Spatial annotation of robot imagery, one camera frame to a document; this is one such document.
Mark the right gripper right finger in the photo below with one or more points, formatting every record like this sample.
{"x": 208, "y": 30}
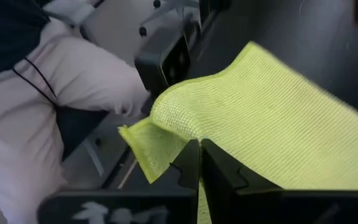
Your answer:
{"x": 291, "y": 208}

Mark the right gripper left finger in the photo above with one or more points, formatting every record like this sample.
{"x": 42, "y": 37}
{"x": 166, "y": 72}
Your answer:
{"x": 120, "y": 205}

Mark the green microfiber towel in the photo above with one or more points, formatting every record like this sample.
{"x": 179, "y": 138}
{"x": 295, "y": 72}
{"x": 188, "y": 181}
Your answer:
{"x": 259, "y": 124}

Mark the person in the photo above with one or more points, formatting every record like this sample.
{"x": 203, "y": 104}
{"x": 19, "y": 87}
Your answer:
{"x": 82, "y": 77}

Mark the small black table camera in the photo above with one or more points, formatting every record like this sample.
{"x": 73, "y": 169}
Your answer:
{"x": 154, "y": 68}

